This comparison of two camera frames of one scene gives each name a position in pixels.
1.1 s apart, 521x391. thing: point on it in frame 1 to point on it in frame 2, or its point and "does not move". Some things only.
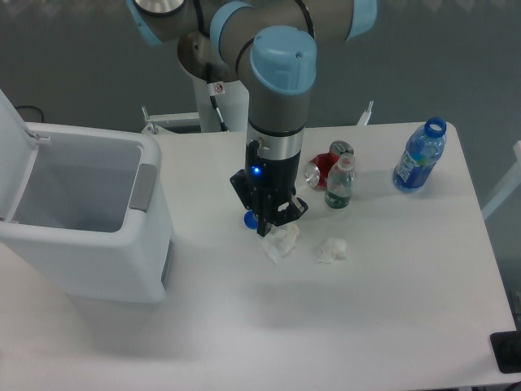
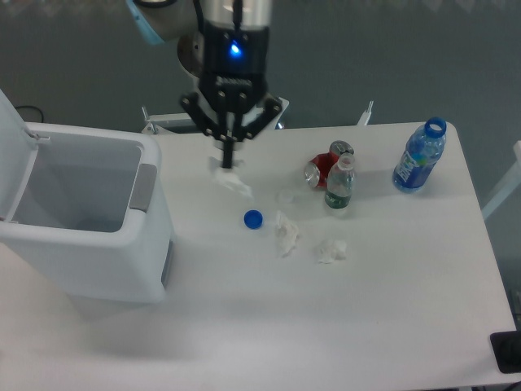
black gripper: (267, 183) to (234, 75)
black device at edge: (506, 348) does not move
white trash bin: (85, 211) does not move
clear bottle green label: (341, 182) does not move
